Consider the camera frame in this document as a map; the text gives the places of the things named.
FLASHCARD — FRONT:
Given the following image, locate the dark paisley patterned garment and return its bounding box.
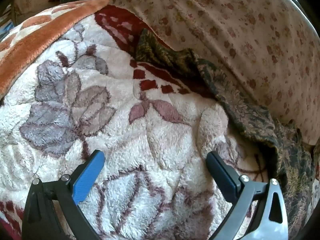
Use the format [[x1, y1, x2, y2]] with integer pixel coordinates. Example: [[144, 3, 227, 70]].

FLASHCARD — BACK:
[[135, 29, 319, 239]]

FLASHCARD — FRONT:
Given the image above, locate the white fleece floral blanket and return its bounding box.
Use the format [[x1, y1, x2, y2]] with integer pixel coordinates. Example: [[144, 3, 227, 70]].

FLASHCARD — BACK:
[[1, 5, 267, 239]]

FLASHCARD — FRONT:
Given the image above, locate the orange white plush blanket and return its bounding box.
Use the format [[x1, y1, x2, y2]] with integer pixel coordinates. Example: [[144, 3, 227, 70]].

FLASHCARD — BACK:
[[1, 0, 110, 98]]

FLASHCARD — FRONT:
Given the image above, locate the pink floral pillow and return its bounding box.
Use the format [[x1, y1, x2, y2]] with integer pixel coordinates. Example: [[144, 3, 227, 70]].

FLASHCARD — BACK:
[[112, 0, 319, 145]]

